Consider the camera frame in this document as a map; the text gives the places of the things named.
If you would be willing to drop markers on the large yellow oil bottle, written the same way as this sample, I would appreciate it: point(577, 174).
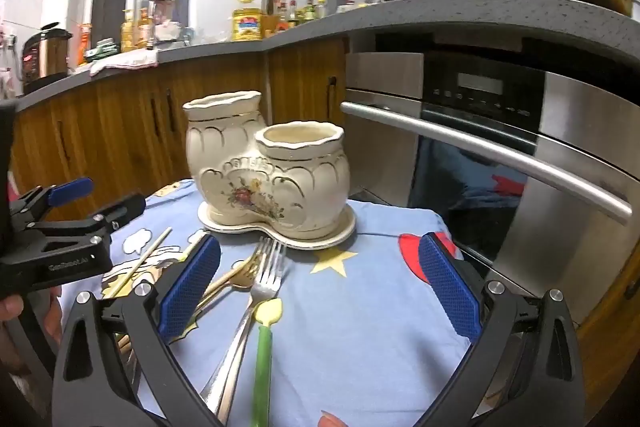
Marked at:
point(246, 26)

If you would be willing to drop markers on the wooden chopstick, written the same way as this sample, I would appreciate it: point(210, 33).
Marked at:
point(195, 244)
point(145, 259)

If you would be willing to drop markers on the person's left hand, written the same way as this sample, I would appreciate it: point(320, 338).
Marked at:
point(10, 309)

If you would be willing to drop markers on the grey kitchen countertop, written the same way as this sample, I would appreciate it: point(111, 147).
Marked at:
point(450, 12)

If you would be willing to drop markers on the white ceramic utensil holder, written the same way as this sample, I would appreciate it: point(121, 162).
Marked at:
point(300, 177)

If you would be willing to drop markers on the stainless steel oven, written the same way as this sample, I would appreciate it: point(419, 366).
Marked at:
point(565, 147)

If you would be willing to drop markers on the white pink hanging cloth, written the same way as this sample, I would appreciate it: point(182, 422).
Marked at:
point(164, 14)

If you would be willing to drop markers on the slim yellow oil bottle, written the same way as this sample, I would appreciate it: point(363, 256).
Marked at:
point(129, 32)
point(144, 29)

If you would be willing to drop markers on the gold fork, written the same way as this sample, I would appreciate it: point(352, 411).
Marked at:
point(252, 261)

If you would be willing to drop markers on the wooden kitchen cabinet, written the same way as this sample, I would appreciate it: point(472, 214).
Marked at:
point(125, 122)

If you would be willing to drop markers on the green packet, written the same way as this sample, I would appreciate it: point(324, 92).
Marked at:
point(102, 50)

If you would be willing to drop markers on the silver rice cooker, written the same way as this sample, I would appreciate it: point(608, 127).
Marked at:
point(45, 57)

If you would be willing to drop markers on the row of sauce bottles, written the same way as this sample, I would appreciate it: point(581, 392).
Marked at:
point(305, 14)

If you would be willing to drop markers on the blue printed tablecloth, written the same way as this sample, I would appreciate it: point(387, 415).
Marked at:
point(350, 337)

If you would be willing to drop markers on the gold spoon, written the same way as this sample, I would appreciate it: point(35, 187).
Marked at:
point(242, 281)

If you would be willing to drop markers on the silver fork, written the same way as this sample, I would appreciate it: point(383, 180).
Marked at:
point(267, 277)

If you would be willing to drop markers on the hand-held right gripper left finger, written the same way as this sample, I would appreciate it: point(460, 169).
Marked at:
point(190, 287)

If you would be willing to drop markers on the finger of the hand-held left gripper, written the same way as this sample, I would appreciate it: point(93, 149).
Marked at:
point(70, 191)
point(120, 209)

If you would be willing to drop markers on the wooden knife block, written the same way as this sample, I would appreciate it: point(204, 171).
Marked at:
point(270, 19)

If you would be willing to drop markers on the pink white dish cloth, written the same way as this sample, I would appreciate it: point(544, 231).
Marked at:
point(125, 61)

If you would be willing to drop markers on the white ceramic saucer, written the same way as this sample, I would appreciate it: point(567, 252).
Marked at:
point(320, 239)

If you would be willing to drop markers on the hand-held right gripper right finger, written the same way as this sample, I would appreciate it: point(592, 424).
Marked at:
point(447, 287)

